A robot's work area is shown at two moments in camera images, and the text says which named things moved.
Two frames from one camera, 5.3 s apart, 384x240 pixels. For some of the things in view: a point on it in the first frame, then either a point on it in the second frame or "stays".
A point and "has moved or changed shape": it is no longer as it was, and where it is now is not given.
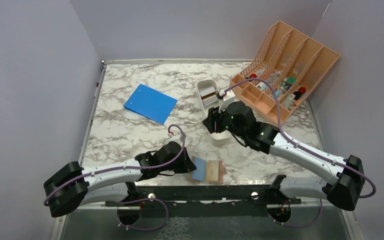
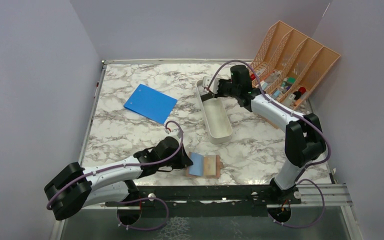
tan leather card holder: [214, 173] has moved or changed shape
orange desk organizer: [284, 74] stays
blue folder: [151, 103] stays
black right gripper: [214, 115] to [221, 81]
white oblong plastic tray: [207, 90] stays
